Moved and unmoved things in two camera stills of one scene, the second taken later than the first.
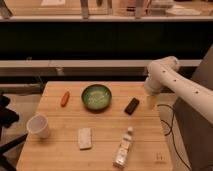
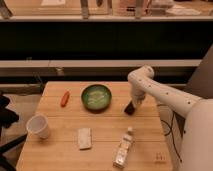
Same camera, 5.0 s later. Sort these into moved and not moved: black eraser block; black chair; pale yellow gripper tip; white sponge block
Moved: pale yellow gripper tip
Not moved: black chair; black eraser block; white sponge block
